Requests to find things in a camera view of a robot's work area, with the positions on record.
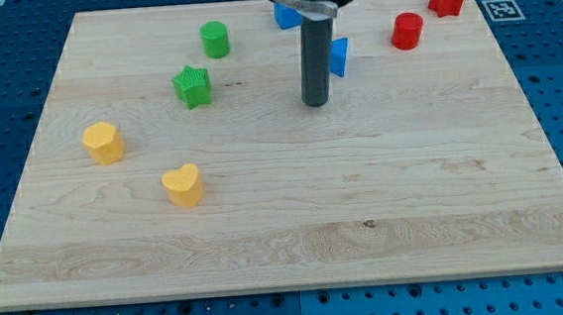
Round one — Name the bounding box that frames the blue triangle block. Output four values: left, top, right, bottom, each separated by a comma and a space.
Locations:
330, 38, 348, 77

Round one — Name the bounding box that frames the yellow heart block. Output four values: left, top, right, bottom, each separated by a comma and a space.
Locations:
161, 163, 204, 208

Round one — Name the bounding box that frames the wooden board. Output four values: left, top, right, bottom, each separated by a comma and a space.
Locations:
0, 0, 563, 312

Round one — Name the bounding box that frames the green star block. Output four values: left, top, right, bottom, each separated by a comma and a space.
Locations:
171, 65, 211, 109

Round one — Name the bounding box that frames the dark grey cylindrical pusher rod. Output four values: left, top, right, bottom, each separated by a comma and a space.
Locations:
300, 17, 333, 108

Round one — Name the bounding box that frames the green cylinder block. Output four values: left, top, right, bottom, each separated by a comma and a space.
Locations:
200, 21, 230, 59

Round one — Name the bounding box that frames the blue cube block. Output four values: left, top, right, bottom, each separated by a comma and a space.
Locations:
274, 2, 302, 30

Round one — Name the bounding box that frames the yellow hexagon block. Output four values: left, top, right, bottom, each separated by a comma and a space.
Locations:
81, 121, 126, 165

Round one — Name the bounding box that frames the red cylinder block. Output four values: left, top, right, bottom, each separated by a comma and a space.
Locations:
392, 12, 424, 51

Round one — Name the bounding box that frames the white fiducial marker tag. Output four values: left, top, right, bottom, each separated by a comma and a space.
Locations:
483, 0, 525, 23

